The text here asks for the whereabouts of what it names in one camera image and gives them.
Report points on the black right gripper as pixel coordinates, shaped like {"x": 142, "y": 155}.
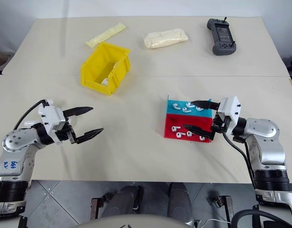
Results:
{"x": 218, "y": 126}

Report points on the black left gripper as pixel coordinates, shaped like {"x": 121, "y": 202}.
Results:
{"x": 68, "y": 134}

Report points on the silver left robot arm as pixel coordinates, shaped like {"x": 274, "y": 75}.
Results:
{"x": 15, "y": 140}

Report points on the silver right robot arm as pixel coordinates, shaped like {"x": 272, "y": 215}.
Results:
{"x": 265, "y": 133}

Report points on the white item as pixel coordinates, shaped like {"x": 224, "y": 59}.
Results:
{"x": 104, "y": 82}

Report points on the yellow plastic bin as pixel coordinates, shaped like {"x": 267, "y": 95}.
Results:
{"x": 93, "y": 64}

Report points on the red tray with earbuds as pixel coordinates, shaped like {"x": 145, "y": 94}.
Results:
{"x": 196, "y": 120}

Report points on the white wireless earbud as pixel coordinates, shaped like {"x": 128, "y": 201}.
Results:
{"x": 184, "y": 109}
{"x": 173, "y": 128}
{"x": 199, "y": 108}
{"x": 175, "y": 105}
{"x": 202, "y": 138}
{"x": 189, "y": 134}
{"x": 178, "y": 135}
{"x": 188, "y": 105}

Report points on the grey handheld remote controller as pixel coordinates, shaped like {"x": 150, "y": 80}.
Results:
{"x": 222, "y": 35}

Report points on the dark rounded grey shape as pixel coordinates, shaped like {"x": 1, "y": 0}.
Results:
{"x": 124, "y": 202}
{"x": 180, "y": 202}

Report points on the cream filled plastic bag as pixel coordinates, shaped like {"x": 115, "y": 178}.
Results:
{"x": 165, "y": 39}

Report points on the long pale yellow bag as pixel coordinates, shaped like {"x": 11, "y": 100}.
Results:
{"x": 105, "y": 35}

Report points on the brown tape roll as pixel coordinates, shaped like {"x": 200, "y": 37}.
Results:
{"x": 1, "y": 59}

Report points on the beige rounded panel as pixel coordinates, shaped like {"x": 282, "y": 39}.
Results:
{"x": 134, "y": 222}

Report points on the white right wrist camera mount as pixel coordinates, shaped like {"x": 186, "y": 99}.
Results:
{"x": 230, "y": 107}

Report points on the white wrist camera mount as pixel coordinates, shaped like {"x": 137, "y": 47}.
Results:
{"x": 51, "y": 116}
{"x": 230, "y": 107}

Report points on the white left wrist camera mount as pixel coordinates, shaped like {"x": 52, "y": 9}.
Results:
{"x": 51, "y": 116}

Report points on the black and brown bracket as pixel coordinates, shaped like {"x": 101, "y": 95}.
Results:
{"x": 98, "y": 206}
{"x": 223, "y": 205}

